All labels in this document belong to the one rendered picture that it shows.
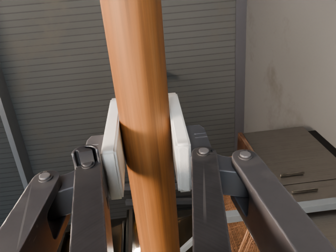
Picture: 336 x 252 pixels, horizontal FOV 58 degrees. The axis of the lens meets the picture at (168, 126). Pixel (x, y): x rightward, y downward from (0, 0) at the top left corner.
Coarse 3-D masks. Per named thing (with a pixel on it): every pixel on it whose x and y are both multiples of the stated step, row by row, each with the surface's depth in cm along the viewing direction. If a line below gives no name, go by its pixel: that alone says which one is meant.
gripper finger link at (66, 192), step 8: (96, 136) 18; (96, 144) 17; (64, 176) 14; (72, 176) 14; (104, 176) 15; (64, 184) 14; (72, 184) 14; (104, 184) 15; (64, 192) 14; (72, 192) 14; (56, 200) 14; (64, 200) 14; (56, 208) 14; (64, 208) 14; (48, 216) 14; (56, 216) 14
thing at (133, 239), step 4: (132, 212) 211; (132, 216) 207; (132, 220) 204; (132, 224) 201; (132, 228) 198; (136, 228) 211; (132, 232) 195; (136, 232) 208; (128, 236) 192; (132, 236) 192; (136, 236) 205; (128, 240) 189; (132, 240) 190; (136, 240) 202; (128, 244) 186; (132, 244) 187; (136, 244) 199; (128, 248) 184; (132, 248) 184; (136, 248) 196
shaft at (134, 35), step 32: (128, 0) 14; (160, 0) 15; (128, 32) 14; (160, 32) 15; (128, 64) 15; (160, 64) 16; (128, 96) 16; (160, 96) 16; (128, 128) 17; (160, 128) 17; (128, 160) 18; (160, 160) 18; (160, 192) 19; (160, 224) 20
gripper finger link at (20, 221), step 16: (48, 176) 13; (32, 192) 13; (48, 192) 13; (16, 208) 12; (32, 208) 12; (48, 208) 12; (16, 224) 11; (32, 224) 11; (48, 224) 14; (64, 224) 14; (0, 240) 10; (16, 240) 10; (32, 240) 11; (48, 240) 12
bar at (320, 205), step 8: (312, 200) 145; (320, 200) 145; (328, 200) 144; (304, 208) 142; (312, 208) 143; (320, 208) 143; (328, 208) 144; (232, 216) 140; (240, 216) 140; (184, 248) 148
